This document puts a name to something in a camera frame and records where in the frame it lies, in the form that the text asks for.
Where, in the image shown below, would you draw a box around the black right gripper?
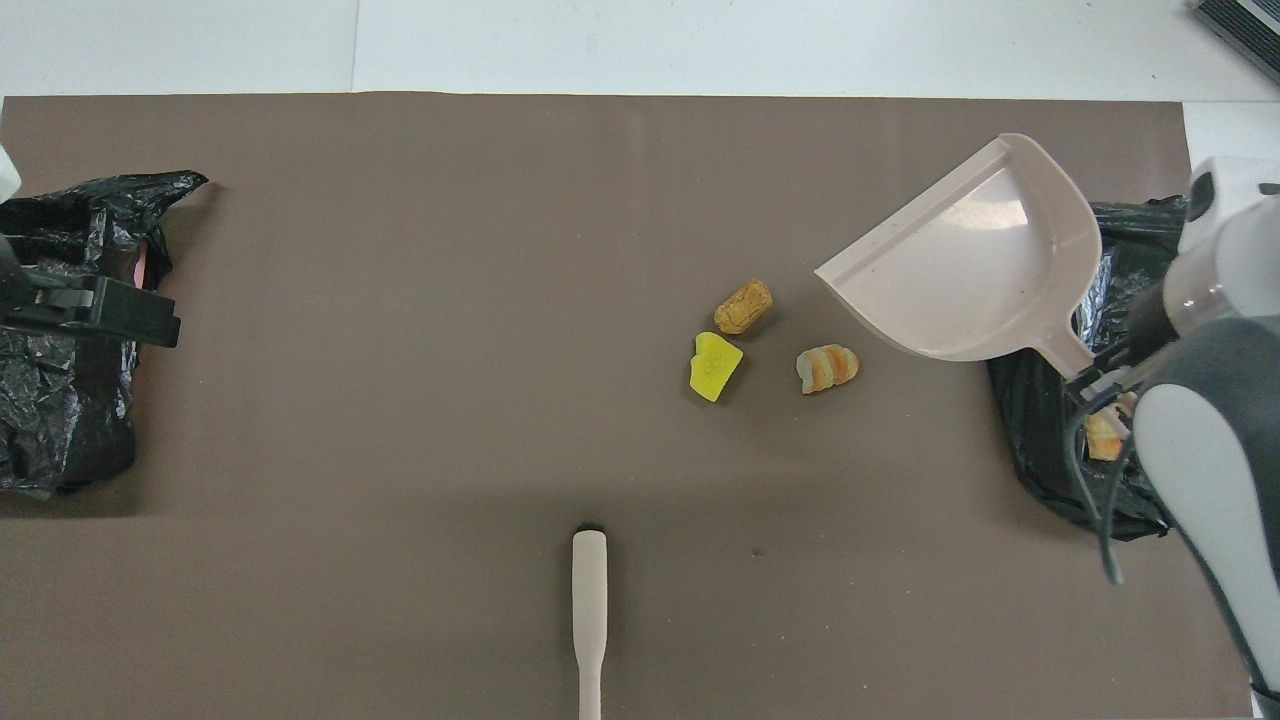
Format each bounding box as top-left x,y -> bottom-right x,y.
1063,340 -> 1141,413

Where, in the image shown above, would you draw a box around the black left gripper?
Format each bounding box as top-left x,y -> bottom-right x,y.
0,268 -> 182,350

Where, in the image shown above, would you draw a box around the orange striped foam piece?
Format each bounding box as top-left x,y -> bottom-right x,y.
1085,408 -> 1129,462
795,344 -> 860,395

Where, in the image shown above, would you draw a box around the beige plastic dustpan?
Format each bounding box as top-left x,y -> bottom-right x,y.
814,133 -> 1101,381

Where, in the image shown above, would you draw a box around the brown cork-like trash piece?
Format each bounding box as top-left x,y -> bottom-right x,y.
713,278 -> 774,336

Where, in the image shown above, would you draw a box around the yellow sponge piece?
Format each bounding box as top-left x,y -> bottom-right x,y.
688,331 -> 745,404

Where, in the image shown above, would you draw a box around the beige hand brush black bristles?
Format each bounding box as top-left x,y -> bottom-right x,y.
571,522 -> 609,720

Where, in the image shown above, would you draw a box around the black plastic trash bag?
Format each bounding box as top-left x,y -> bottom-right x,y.
988,197 -> 1201,542
0,170 -> 210,498

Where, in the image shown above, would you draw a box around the brown paper table mat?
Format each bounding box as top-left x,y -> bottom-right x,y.
0,92 -> 1253,720

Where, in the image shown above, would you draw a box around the dark grey ribbed device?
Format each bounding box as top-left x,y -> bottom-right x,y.
1193,0 -> 1280,86

